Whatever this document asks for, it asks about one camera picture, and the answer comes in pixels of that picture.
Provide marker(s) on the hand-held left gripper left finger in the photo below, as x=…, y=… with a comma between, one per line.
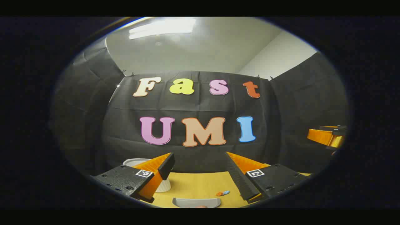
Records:
x=167, y=165

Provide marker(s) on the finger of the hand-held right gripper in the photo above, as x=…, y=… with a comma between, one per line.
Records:
x=323, y=136

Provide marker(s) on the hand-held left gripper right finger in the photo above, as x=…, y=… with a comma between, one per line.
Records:
x=239, y=178

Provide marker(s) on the white ribbed garbage bin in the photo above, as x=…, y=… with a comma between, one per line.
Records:
x=163, y=186

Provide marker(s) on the grey plastic dustpan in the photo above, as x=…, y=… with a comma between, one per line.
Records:
x=193, y=202

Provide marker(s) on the wooden desktop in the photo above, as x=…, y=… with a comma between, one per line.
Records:
x=200, y=184

